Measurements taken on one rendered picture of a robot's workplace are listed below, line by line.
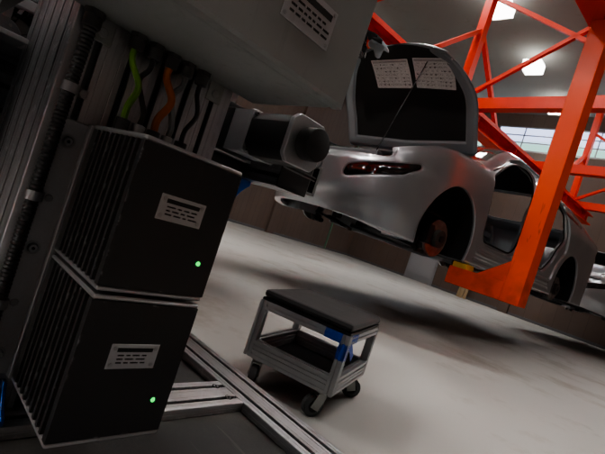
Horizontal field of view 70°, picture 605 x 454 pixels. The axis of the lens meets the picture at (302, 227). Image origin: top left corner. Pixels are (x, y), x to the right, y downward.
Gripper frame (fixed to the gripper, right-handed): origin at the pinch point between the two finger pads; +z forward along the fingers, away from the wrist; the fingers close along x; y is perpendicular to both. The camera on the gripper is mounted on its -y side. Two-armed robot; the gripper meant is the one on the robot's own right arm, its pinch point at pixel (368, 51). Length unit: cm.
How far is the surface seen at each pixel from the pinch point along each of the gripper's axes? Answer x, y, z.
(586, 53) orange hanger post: 71, -137, 264
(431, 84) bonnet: -46, -104, 246
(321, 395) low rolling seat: 6, 118, 4
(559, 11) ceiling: 25, -531, 822
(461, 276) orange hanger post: 4, 63, 279
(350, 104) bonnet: -146, -103, 292
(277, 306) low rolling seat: -14, 93, -1
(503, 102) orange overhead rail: -18, -216, 546
